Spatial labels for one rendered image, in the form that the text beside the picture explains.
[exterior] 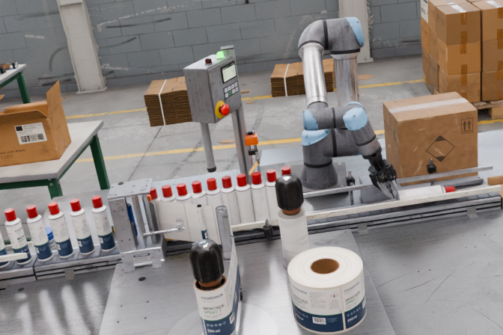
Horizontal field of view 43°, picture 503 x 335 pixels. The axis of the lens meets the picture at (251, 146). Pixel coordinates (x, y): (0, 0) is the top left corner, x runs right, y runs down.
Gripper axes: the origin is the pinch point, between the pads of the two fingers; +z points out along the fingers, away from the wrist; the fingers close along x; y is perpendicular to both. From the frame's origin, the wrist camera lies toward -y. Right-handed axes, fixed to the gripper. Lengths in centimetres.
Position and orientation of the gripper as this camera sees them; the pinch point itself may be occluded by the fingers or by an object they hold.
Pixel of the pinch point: (392, 194)
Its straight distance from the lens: 234.0
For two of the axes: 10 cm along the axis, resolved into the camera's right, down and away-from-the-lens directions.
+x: 8.8, -4.6, -1.1
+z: 4.7, 8.1, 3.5
